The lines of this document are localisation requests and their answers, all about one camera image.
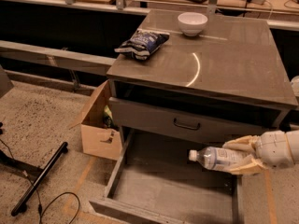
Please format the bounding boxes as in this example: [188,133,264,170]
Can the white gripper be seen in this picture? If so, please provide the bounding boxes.
[222,131,294,175]

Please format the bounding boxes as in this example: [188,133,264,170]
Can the clear plastic water bottle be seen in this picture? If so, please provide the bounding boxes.
[189,147,248,172]

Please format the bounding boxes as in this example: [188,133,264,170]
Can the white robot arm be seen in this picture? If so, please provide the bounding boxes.
[222,130,299,175]

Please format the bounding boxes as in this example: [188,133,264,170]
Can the grey drawer cabinet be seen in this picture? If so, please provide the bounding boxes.
[107,10,298,131]

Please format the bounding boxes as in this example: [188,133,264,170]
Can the open middle drawer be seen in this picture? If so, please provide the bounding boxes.
[90,129,245,224]

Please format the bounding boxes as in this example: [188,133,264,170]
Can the white ceramic bowl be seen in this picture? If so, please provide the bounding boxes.
[178,12,208,36]

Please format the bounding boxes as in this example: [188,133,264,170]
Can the green snack bag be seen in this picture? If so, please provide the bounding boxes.
[103,105,113,128]

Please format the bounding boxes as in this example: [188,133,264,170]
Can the cardboard box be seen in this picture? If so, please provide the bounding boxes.
[68,81,122,161]

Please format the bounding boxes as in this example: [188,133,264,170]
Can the dark blue chip bag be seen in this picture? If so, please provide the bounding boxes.
[115,29,170,61]

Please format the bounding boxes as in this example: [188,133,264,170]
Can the black metal stand leg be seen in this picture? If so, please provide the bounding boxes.
[11,142,68,217]

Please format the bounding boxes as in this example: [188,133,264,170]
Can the top drawer with handle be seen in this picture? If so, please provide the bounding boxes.
[109,97,268,143]

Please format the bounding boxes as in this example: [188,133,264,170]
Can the grey metal rail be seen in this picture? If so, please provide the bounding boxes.
[0,40,115,76]

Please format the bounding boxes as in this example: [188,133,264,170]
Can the black floor cable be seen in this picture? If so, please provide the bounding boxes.
[0,137,81,224]

